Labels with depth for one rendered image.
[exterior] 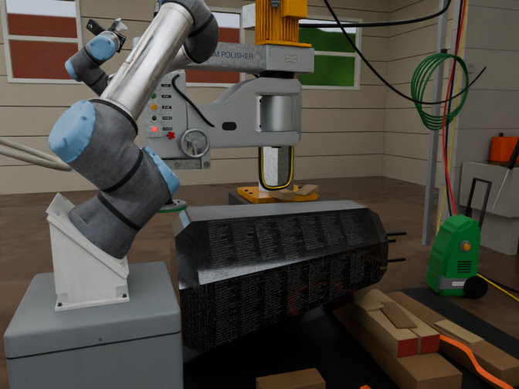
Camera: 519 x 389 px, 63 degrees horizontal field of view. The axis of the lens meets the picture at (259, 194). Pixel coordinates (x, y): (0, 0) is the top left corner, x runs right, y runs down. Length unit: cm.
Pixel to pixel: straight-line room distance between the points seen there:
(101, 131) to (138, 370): 59
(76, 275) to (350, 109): 863
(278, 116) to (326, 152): 690
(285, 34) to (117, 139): 151
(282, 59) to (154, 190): 139
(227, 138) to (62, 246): 129
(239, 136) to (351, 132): 735
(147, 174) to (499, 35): 451
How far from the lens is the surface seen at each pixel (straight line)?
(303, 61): 244
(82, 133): 107
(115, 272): 117
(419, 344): 239
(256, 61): 231
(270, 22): 241
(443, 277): 347
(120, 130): 112
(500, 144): 504
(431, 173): 463
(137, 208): 116
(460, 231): 341
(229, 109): 224
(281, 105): 239
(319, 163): 920
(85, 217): 118
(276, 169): 302
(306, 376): 216
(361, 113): 963
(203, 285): 196
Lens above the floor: 133
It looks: 10 degrees down
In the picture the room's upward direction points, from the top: straight up
